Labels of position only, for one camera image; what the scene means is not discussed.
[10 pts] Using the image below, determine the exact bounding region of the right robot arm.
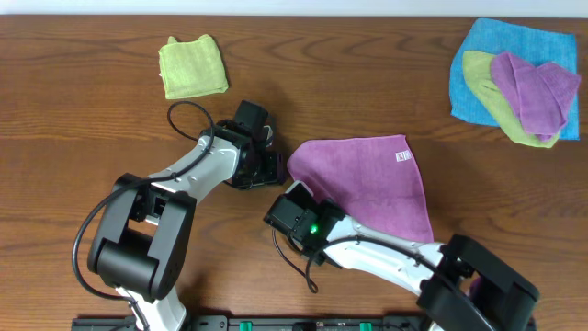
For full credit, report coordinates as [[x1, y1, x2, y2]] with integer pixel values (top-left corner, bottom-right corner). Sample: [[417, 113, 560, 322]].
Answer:
[[296, 200, 539, 331]]

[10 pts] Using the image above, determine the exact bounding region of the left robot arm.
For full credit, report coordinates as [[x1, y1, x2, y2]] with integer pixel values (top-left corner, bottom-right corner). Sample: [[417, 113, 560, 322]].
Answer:
[[87, 115, 285, 330]]

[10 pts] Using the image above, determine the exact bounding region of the folded green cloth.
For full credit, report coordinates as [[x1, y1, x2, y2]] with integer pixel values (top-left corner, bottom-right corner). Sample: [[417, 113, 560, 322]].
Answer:
[[158, 34, 229, 100]]

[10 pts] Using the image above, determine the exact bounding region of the green cloth in pile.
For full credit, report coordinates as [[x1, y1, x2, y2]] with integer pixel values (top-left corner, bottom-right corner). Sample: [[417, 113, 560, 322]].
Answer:
[[462, 51, 560, 149]]

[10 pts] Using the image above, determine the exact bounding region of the blue cloth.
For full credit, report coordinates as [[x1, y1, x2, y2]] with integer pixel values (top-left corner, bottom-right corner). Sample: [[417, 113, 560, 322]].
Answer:
[[448, 17, 581, 142]]

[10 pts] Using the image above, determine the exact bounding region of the left black cable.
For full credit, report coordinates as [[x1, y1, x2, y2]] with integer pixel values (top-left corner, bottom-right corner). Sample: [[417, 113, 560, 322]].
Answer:
[[72, 100, 217, 331]]

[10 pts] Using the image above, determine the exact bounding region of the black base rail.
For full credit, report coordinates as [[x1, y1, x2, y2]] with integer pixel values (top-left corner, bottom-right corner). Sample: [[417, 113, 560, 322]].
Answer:
[[71, 315, 428, 331]]

